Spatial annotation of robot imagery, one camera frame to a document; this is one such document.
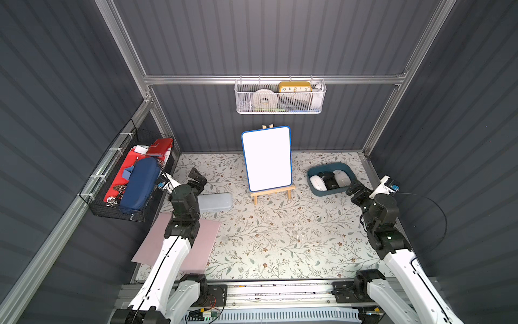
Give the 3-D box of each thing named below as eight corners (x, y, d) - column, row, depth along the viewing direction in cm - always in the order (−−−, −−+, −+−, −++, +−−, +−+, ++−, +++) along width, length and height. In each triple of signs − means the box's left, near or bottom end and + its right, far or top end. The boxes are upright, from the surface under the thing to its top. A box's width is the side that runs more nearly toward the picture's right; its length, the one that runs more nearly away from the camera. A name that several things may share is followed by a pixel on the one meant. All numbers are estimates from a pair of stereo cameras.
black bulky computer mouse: (327, 191, 104) (329, 187, 102) (319, 176, 111) (320, 172, 108) (339, 188, 105) (340, 185, 103) (330, 173, 112) (331, 170, 109)
